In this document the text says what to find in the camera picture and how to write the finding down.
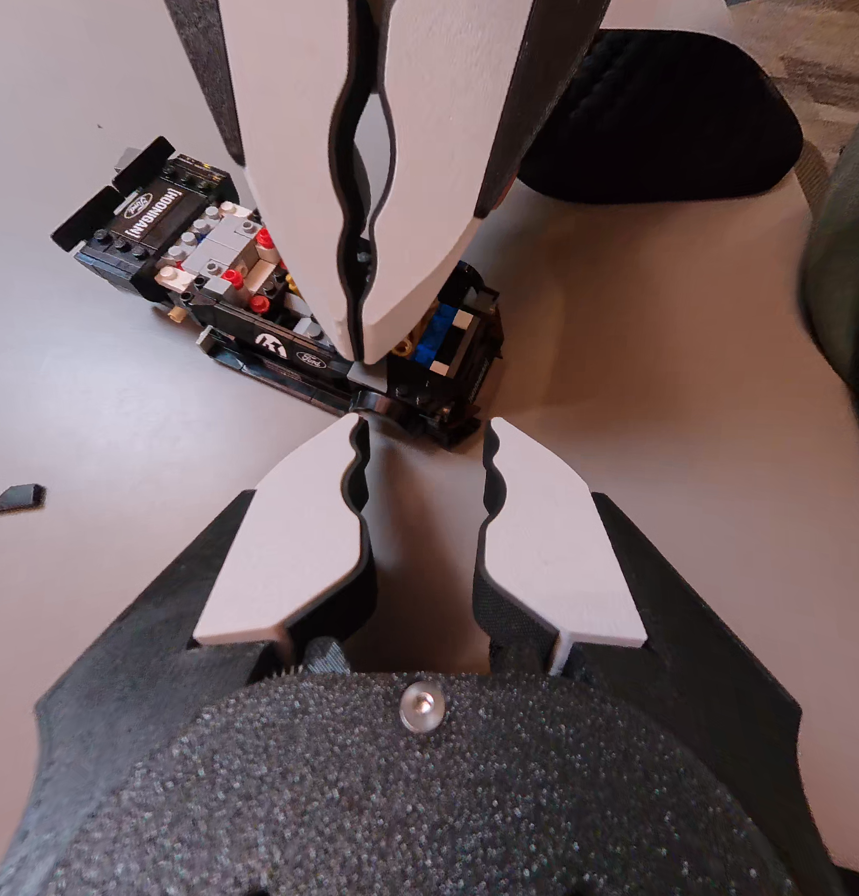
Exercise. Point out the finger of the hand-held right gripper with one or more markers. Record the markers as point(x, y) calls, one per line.
point(451, 126)
point(283, 112)

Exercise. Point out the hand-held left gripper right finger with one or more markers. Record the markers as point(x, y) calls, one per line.
point(563, 553)

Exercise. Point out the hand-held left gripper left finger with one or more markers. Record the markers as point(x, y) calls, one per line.
point(283, 553)

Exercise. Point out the lego car model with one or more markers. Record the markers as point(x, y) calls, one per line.
point(234, 266)

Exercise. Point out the dark lego slope piece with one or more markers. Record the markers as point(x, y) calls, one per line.
point(17, 497)

